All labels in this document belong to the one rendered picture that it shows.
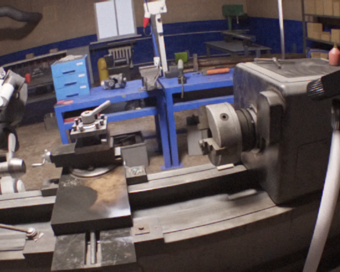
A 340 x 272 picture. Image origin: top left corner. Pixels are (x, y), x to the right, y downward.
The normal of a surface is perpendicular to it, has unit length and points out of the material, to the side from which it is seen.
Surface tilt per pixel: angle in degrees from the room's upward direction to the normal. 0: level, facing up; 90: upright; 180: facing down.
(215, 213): 0
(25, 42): 90
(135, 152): 90
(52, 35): 90
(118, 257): 0
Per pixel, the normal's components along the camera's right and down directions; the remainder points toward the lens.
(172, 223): -0.10, -0.92
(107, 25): 0.18, 0.36
